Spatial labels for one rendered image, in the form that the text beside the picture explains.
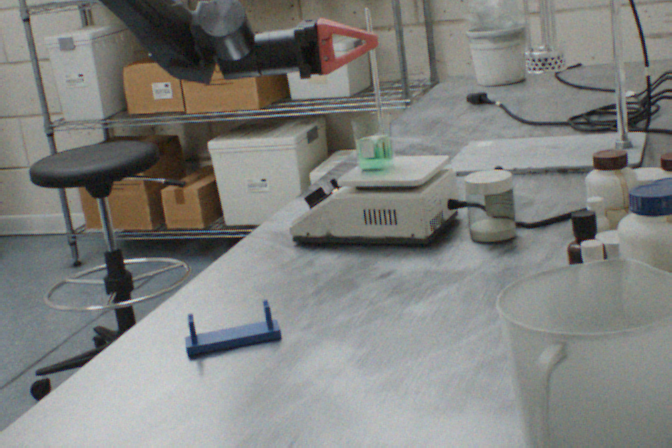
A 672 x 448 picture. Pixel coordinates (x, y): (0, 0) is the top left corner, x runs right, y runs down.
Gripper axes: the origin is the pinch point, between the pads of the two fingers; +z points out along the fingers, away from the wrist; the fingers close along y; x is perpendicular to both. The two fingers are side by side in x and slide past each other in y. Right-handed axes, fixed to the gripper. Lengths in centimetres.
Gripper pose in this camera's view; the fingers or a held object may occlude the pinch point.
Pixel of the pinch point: (371, 41)
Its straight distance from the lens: 135.4
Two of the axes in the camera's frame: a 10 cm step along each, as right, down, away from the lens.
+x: 1.3, 9.6, 2.5
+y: 0.9, -2.6, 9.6
